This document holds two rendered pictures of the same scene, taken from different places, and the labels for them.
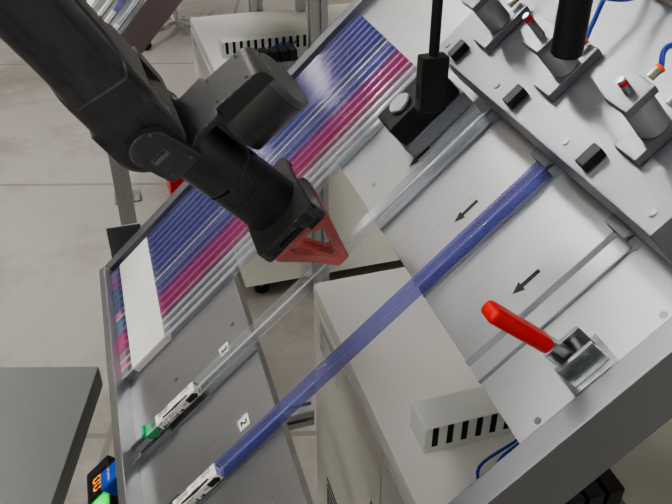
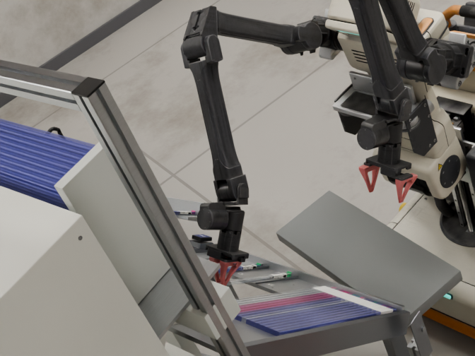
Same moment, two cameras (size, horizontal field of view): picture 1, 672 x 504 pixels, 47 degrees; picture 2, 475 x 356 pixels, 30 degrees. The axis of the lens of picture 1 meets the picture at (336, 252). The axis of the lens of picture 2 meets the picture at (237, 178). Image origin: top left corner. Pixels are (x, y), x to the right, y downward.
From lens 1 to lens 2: 2.60 m
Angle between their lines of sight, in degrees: 106
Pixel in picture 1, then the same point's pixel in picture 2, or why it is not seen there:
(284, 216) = (216, 246)
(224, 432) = (249, 274)
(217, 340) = (277, 286)
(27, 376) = (420, 297)
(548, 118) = not seen: hidden behind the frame
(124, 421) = (308, 277)
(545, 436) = not seen: hidden behind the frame
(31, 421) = (391, 289)
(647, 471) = not seen: outside the picture
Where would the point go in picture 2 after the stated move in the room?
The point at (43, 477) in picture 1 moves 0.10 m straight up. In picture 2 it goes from (358, 284) to (350, 261)
